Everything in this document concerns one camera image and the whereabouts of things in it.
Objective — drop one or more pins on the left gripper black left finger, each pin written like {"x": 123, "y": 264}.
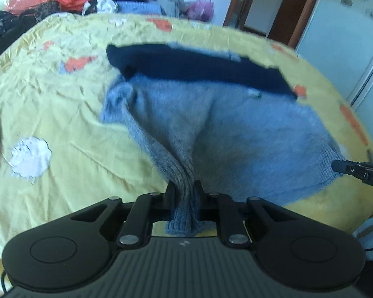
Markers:
{"x": 71, "y": 251}

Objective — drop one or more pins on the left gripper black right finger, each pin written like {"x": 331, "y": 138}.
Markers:
{"x": 294, "y": 250}

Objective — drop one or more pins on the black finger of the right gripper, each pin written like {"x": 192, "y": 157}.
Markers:
{"x": 360, "y": 170}

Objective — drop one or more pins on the grey and navy child sweater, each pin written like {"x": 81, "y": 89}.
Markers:
{"x": 219, "y": 119}

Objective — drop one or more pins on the black patterned clothes heap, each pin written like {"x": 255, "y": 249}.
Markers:
{"x": 14, "y": 26}

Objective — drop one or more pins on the yellow carrot print quilt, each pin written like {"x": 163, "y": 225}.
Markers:
{"x": 55, "y": 156}

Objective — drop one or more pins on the white wardrobe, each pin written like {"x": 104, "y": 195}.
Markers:
{"x": 338, "y": 41}

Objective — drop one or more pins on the purple plastic bag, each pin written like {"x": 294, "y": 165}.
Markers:
{"x": 201, "y": 10}

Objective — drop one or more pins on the light blue knit garment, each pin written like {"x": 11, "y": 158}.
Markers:
{"x": 145, "y": 8}

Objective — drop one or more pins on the brown wooden door frame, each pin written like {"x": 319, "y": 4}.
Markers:
{"x": 279, "y": 20}

